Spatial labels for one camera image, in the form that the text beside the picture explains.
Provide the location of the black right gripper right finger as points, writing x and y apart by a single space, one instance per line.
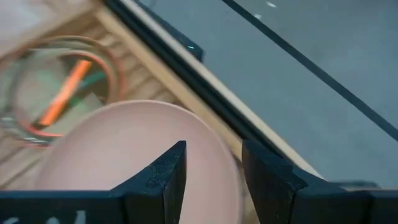
273 193

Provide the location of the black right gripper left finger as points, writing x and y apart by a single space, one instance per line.
152 199

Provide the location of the pink plate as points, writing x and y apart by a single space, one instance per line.
124 140

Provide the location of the orange transparent plate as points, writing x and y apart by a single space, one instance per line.
62 96

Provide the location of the wooden slatted shelf rack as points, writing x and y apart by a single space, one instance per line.
140 84

